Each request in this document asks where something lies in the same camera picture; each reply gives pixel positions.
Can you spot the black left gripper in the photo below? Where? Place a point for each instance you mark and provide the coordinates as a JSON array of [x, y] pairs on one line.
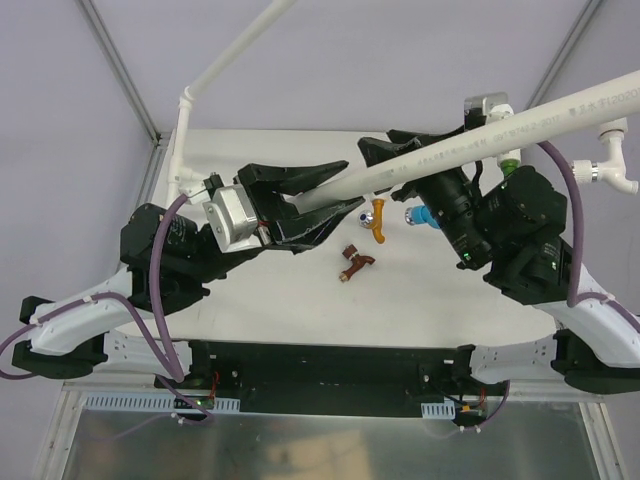
[[257, 201]]

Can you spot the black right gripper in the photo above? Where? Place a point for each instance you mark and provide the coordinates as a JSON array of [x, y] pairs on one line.
[[417, 167]]

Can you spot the brown water faucet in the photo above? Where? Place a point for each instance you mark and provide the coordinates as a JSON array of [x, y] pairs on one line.
[[357, 262]]

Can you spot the white PVC pipe frame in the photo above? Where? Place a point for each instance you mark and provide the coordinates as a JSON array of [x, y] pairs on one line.
[[593, 106]]

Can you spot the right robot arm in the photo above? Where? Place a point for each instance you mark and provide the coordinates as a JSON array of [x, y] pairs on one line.
[[515, 230]]

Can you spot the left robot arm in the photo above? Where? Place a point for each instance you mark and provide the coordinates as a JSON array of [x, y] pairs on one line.
[[169, 257]]

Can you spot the orange water faucet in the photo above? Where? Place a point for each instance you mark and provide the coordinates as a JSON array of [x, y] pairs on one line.
[[372, 220]]

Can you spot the blue water faucet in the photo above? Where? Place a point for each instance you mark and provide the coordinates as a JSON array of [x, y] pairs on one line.
[[420, 215]]

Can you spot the green water faucet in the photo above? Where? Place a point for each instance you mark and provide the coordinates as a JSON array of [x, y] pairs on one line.
[[508, 166]]

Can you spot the white water faucet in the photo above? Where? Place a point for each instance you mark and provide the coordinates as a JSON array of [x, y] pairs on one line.
[[612, 171]]

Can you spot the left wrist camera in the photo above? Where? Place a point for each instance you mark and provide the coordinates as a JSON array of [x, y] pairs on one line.
[[233, 219]]

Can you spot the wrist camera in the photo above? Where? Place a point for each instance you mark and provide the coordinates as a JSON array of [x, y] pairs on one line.
[[485, 109], [233, 219]]

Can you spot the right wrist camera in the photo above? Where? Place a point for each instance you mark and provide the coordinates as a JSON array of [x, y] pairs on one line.
[[485, 109]]

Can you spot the left aluminium frame post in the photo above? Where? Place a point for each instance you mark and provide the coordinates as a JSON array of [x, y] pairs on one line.
[[118, 68]]

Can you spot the aluminium frame post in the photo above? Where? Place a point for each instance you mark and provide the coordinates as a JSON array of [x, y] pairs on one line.
[[118, 68], [580, 26]]

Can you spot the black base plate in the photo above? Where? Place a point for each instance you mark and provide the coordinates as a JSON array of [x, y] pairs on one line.
[[332, 380]]

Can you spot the right white cable duct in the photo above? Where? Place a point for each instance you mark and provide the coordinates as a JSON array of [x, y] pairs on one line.
[[444, 410]]

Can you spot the white cable duct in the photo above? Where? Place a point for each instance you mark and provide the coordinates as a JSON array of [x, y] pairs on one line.
[[157, 403], [444, 410]]

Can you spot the right aluminium frame post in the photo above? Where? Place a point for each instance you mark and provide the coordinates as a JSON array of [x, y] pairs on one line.
[[580, 26]]

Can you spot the left white cable duct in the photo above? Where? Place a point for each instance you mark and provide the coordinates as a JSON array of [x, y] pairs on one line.
[[157, 403]]

